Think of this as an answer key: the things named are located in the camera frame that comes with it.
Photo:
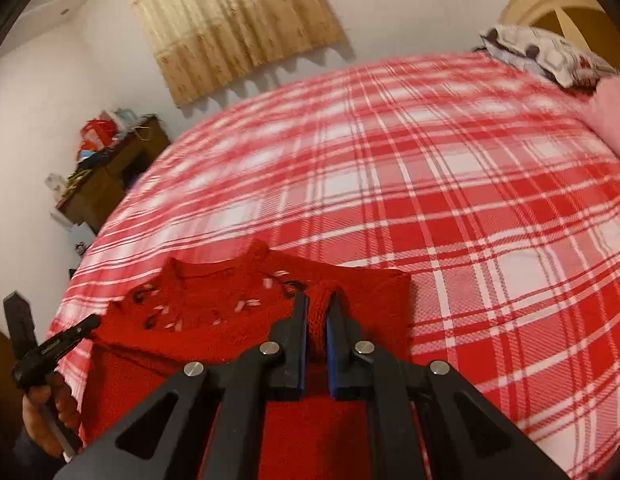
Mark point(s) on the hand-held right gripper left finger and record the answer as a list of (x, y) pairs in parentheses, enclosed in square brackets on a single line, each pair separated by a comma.
[(292, 355)]

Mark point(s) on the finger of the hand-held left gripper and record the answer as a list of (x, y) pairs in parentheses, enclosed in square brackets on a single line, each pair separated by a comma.
[(70, 332), (20, 320)]

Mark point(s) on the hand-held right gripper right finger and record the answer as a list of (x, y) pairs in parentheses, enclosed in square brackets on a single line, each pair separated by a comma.
[(340, 360)]

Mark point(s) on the red embroidered knit sweater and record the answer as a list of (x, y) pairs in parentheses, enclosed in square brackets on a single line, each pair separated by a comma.
[(140, 380)]

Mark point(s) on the person's left hand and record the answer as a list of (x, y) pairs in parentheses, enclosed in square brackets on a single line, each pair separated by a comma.
[(37, 420)]

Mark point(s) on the white paper bag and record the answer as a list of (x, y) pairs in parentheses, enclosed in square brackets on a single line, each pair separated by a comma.
[(82, 240)]

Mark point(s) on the white card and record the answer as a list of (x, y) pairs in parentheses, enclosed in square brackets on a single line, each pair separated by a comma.
[(54, 182)]

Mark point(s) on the dark wooden desk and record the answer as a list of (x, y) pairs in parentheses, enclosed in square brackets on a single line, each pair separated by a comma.
[(110, 180)]

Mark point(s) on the yellow green clutter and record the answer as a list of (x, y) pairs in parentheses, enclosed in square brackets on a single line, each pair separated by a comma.
[(82, 174)]

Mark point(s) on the red bag on desk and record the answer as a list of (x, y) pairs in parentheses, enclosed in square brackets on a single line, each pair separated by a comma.
[(97, 134)]

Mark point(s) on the red plaid bed sheet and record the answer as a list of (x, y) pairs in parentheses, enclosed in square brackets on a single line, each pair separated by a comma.
[(414, 170)]

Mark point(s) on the pale blue plastic bag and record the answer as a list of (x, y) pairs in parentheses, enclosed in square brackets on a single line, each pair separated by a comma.
[(126, 117)]

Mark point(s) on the beige floral window curtain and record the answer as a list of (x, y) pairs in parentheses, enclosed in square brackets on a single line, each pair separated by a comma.
[(230, 25)]

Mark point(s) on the pink floral quilt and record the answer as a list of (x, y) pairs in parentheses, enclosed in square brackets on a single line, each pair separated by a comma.
[(612, 115)]

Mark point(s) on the grey patterned pillow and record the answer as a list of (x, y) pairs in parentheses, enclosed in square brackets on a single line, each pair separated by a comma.
[(544, 52)]

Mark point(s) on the cream wooden headboard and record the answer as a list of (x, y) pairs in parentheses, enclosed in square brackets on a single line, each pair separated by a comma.
[(549, 5)]

